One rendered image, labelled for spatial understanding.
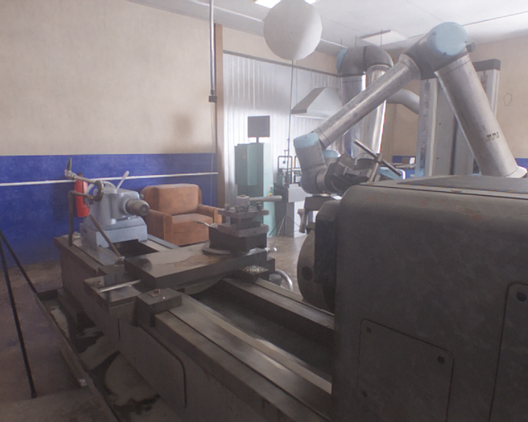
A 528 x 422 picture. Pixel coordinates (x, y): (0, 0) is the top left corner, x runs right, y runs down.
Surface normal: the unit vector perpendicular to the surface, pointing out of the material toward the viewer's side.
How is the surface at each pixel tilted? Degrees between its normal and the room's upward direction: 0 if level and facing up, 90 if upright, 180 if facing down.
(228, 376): 90
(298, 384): 0
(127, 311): 90
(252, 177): 90
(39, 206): 90
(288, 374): 0
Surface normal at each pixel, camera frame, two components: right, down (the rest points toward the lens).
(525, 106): -0.75, 0.11
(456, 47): -0.13, 0.05
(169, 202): 0.54, 0.22
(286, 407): 0.00, -0.99
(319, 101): 0.65, -0.02
